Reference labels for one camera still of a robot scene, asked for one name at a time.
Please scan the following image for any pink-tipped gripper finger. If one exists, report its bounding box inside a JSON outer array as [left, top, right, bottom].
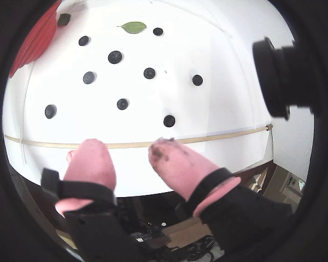
[[148, 137, 295, 255], [40, 138, 154, 262]]

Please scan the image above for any red collapsible silicone cup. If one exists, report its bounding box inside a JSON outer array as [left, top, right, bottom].
[[9, 0, 62, 79]]

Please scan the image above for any brown cardboard piece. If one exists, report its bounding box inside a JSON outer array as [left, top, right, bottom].
[[161, 219, 213, 248]]

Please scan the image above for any beige cabinet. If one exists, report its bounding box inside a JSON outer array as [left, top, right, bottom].
[[247, 163, 308, 210]]

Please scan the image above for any light green leaf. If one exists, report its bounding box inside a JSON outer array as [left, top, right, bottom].
[[116, 21, 148, 35]]

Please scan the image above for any dark olive leaf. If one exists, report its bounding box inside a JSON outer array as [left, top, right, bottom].
[[56, 13, 72, 27]]

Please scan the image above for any black-board wrist camera module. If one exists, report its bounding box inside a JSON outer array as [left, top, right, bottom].
[[251, 37, 318, 121]]

